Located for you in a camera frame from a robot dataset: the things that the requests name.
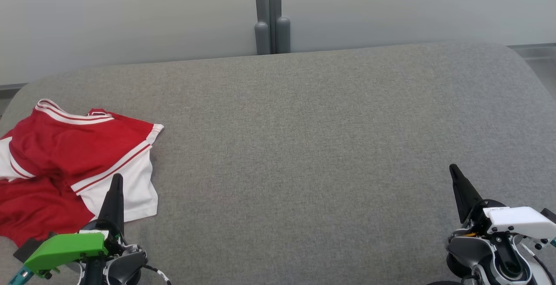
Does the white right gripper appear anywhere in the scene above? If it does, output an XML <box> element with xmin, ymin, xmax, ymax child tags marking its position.
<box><xmin>449</xmin><ymin>164</ymin><xmax>556</xmax><ymax>241</ymax></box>

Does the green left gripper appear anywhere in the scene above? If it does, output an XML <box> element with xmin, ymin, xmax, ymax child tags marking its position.
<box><xmin>24</xmin><ymin>173</ymin><xmax>131</xmax><ymax>277</ymax></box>

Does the red jersey with white trim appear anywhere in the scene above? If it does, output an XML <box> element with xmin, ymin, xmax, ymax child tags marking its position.
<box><xmin>0</xmin><ymin>98</ymin><xmax>165</xmax><ymax>223</ymax></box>

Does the grey fabric sofa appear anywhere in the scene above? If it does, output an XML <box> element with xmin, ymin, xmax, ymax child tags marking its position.
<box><xmin>0</xmin><ymin>42</ymin><xmax>556</xmax><ymax>285</ymax></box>

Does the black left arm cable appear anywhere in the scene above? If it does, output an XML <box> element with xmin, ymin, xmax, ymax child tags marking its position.
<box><xmin>143</xmin><ymin>265</ymin><xmax>172</xmax><ymax>285</ymax></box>

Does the teal left camera connector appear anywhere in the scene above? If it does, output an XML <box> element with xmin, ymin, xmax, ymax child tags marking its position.
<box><xmin>8</xmin><ymin>267</ymin><xmax>33</xmax><ymax>285</ymax></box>

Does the grey partition post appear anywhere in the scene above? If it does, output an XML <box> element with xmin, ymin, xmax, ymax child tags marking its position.
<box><xmin>253</xmin><ymin>0</ymin><xmax>291</xmax><ymax>55</ymax></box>

